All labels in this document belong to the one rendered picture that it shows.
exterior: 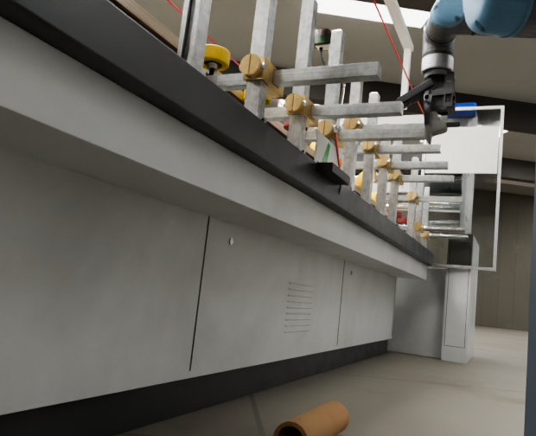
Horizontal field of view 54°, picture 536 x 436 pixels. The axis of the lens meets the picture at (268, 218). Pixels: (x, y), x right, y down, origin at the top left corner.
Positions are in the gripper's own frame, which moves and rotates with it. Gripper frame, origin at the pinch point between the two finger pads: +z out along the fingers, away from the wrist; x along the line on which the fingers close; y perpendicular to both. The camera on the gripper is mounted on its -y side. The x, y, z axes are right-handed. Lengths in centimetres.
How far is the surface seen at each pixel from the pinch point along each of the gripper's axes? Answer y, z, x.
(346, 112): -16.4, 0.2, -26.7
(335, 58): -27.6, -25.9, -6.2
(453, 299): -15, 40, 225
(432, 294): -30, 37, 237
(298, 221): -29.6, 28.1, -21.4
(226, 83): -38, 0, -52
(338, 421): -14, 77, -24
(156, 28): -47, -6, -68
